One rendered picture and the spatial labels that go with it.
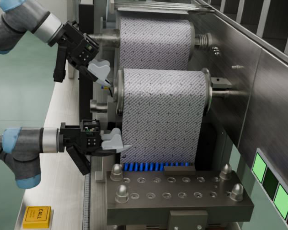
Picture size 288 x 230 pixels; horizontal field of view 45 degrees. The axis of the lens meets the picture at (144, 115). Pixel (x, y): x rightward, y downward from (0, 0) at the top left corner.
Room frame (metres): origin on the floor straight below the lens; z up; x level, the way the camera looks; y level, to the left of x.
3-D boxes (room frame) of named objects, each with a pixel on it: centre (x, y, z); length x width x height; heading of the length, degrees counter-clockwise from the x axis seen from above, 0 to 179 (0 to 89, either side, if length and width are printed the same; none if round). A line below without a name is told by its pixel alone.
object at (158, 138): (0.91, -0.06, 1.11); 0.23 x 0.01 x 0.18; 99
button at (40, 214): (0.75, 0.28, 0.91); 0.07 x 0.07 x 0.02; 9
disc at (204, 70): (0.99, -0.17, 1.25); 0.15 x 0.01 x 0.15; 9
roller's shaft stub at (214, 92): (0.99, -0.21, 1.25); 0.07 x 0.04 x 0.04; 99
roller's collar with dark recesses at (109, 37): (1.19, 0.14, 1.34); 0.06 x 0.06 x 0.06; 9
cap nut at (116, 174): (0.82, 0.06, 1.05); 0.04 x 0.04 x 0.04
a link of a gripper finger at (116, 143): (0.87, 0.07, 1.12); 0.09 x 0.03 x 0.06; 98
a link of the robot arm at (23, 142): (0.85, 0.34, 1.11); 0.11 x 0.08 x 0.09; 99
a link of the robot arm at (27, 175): (0.86, 0.35, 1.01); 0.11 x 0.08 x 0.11; 45
